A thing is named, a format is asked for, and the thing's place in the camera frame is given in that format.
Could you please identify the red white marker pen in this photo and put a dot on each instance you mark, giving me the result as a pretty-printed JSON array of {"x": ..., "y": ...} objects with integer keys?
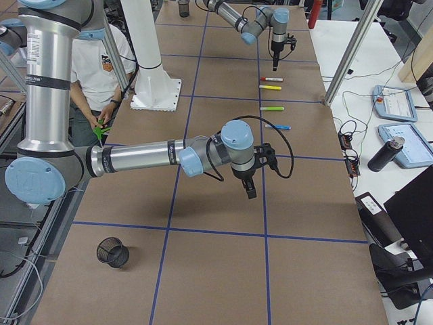
[{"x": 272, "y": 79}]

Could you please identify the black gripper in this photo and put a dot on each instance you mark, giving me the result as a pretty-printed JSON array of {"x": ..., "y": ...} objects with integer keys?
[
  {"x": 243, "y": 175},
  {"x": 276, "y": 47}
]

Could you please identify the green highlighter pen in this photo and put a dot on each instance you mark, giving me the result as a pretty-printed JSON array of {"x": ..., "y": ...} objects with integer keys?
[{"x": 272, "y": 108}]

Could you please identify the black mesh cup far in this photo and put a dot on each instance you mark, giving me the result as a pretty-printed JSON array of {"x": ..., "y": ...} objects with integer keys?
[{"x": 183, "y": 6}]

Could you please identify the yellow highlighter pen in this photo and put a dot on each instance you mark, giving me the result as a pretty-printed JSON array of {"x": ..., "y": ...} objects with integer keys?
[{"x": 270, "y": 87}]

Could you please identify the black mesh cup near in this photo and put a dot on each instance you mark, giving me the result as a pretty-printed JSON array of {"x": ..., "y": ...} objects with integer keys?
[{"x": 113, "y": 252}]

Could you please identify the white camera stand pedestal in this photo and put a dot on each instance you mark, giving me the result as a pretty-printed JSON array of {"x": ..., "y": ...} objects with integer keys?
[{"x": 154, "y": 89}]

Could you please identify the teach pendant near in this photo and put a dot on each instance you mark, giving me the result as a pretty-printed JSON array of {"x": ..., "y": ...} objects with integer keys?
[{"x": 416, "y": 152}]

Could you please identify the person in white shirt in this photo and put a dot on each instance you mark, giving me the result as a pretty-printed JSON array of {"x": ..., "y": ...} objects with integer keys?
[{"x": 95, "y": 94}]

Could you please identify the aluminium frame post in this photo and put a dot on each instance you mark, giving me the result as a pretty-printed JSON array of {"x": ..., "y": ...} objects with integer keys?
[{"x": 363, "y": 25}]

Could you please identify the black mesh cup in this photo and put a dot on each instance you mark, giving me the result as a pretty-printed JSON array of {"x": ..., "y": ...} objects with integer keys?
[
  {"x": 183, "y": 6},
  {"x": 113, "y": 252}
]

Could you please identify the teach pendant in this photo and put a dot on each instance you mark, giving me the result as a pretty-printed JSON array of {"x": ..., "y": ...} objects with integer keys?
[
  {"x": 416, "y": 152},
  {"x": 394, "y": 103}
]

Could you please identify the teach pendant far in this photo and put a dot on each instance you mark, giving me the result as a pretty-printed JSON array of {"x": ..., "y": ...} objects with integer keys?
[{"x": 394, "y": 103}]

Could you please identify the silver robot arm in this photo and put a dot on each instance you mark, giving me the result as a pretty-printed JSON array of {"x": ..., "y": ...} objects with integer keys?
[
  {"x": 48, "y": 164},
  {"x": 252, "y": 22}
]

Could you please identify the black monitor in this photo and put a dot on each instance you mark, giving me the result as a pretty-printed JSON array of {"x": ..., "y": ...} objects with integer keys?
[{"x": 410, "y": 210}]

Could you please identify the black water bottle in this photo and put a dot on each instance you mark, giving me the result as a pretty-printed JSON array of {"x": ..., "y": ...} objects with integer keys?
[{"x": 386, "y": 153}]

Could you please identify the blue marker pen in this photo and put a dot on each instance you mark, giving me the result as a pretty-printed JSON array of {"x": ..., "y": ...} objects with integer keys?
[{"x": 279, "y": 127}]

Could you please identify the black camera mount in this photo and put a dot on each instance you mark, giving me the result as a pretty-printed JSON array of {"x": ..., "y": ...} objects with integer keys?
[
  {"x": 264, "y": 154},
  {"x": 291, "y": 40}
]

